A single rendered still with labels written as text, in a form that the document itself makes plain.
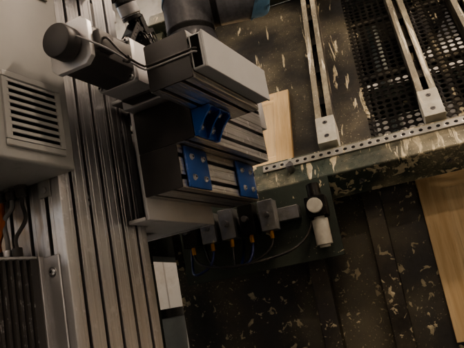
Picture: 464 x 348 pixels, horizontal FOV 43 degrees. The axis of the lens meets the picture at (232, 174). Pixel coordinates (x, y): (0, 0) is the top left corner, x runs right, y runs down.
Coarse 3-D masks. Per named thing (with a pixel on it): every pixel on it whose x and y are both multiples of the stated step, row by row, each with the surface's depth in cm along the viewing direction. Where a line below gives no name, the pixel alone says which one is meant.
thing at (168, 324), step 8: (168, 312) 462; (176, 312) 466; (168, 320) 461; (176, 320) 465; (184, 320) 475; (168, 328) 459; (176, 328) 463; (184, 328) 472; (168, 336) 458; (176, 336) 462; (184, 336) 470; (168, 344) 457; (176, 344) 460; (184, 344) 468
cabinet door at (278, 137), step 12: (276, 96) 217; (288, 96) 215; (264, 108) 215; (276, 108) 212; (288, 108) 209; (276, 120) 207; (288, 120) 205; (264, 132) 206; (276, 132) 203; (288, 132) 201; (276, 144) 198; (288, 144) 196; (276, 156) 194; (288, 156) 192
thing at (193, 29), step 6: (180, 24) 135; (186, 24) 135; (192, 24) 135; (198, 24) 135; (204, 24) 136; (210, 24) 137; (168, 30) 138; (174, 30) 136; (180, 30) 135; (186, 30) 134; (192, 30) 134; (198, 30) 134; (204, 30) 135; (210, 30) 136; (216, 36) 138
